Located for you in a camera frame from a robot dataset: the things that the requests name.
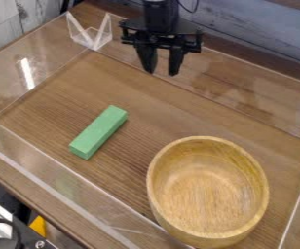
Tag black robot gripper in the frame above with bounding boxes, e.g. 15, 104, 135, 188
119, 0, 203, 76

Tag green rectangular block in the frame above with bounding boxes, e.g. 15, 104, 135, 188
70, 105, 127, 160

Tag brown wooden bowl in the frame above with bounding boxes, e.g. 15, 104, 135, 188
146, 136, 270, 249

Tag yellow and black device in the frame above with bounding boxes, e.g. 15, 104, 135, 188
0, 181, 86, 249

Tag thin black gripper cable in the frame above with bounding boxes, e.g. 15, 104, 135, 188
176, 0, 201, 15

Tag clear acrylic corner bracket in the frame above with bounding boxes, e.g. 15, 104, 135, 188
66, 13, 112, 51

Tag clear acrylic enclosure walls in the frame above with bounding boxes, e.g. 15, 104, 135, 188
0, 15, 300, 249

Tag black cable at corner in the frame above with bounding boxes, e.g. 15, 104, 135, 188
0, 217, 24, 249

